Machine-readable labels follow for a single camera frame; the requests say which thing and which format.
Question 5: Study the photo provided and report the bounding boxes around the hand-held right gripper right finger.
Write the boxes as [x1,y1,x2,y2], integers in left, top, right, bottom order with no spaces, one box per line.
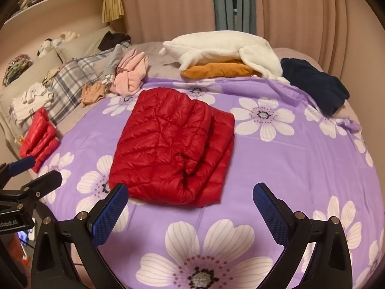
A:
[253,182,353,289]

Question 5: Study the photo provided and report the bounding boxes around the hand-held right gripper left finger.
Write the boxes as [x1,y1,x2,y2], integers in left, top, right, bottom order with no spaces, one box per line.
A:
[31,182,130,289]

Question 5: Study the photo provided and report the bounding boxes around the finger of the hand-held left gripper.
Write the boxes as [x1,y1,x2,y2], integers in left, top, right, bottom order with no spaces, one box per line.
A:
[0,156,36,184]
[13,170,63,201]

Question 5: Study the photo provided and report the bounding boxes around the red puffer jacket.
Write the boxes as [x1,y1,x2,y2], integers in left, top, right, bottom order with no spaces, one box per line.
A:
[108,87,236,208]

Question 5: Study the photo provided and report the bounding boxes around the glossy red puffer garment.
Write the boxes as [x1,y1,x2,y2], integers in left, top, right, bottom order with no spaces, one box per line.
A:
[19,108,59,173]

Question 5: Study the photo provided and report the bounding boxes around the purple floral bedsheet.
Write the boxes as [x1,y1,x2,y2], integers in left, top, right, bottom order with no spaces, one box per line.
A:
[39,77,376,289]

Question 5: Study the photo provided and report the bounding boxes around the cream printed cloth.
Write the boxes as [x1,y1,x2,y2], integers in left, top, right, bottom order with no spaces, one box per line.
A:
[41,66,64,87]

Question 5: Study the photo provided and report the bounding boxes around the multicoloured knitted item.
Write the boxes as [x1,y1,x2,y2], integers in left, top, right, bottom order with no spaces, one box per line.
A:
[2,53,33,86]

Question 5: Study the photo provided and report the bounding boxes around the tan garment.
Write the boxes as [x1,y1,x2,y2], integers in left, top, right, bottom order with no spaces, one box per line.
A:
[81,81,106,107]

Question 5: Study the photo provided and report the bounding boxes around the plush toys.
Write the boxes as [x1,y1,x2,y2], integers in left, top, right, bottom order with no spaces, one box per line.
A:
[37,31,80,58]

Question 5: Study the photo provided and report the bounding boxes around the pink garment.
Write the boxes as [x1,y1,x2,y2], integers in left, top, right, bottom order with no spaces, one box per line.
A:
[109,49,150,96]

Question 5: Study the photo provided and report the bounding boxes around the grey-green pillow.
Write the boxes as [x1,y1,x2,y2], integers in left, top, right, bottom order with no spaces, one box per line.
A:
[56,26,116,62]

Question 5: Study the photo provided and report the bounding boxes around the navy fleece garment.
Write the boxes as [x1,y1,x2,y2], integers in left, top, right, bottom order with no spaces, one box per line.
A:
[280,57,351,117]

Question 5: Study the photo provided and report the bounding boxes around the grey striped garment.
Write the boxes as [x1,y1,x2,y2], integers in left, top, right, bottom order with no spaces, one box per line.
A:
[104,45,124,88]

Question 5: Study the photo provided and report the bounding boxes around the orange garment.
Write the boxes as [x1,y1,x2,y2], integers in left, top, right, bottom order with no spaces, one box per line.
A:
[181,62,262,79]

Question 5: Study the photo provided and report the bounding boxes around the black garment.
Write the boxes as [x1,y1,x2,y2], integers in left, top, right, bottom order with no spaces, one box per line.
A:
[99,33,132,51]

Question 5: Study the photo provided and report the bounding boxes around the grey bedsheet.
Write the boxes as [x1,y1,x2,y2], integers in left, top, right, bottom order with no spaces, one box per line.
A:
[57,40,361,133]

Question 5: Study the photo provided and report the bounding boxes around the white fleece garment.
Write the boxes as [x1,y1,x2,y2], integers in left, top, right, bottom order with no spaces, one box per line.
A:
[158,33,291,84]

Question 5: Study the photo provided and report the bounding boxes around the yellow fringed hanging cloth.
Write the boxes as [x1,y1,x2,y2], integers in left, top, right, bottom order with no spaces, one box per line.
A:
[102,0,125,24]

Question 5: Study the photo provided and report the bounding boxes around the teal curtain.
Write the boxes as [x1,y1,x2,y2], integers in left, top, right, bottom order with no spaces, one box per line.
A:
[211,0,257,35]

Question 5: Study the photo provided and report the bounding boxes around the white wall shelf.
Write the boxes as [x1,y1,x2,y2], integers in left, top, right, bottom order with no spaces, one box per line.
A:
[0,0,113,32]

